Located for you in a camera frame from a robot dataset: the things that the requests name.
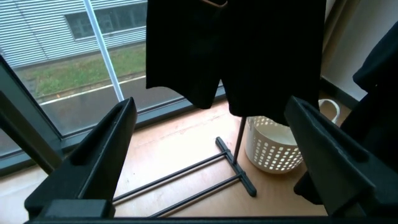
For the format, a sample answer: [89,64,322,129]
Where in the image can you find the black clothes rack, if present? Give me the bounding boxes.
[113,116,258,218]

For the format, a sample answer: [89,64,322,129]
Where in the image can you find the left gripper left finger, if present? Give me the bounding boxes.
[24,96,138,220]

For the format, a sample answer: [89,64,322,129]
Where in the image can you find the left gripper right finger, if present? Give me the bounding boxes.
[284,95,398,218]

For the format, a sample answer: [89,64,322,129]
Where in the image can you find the black shorts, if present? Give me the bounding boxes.
[145,0,327,125]

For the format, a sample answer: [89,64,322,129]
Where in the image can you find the white laundry basket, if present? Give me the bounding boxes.
[244,98,341,174]

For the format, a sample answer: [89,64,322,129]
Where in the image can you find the pink clothes hanger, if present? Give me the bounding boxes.
[200,0,229,9]

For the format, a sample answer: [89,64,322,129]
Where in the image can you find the beige curtain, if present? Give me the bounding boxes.
[322,0,349,54]

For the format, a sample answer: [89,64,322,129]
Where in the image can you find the black garment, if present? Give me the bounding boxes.
[294,21,398,206]

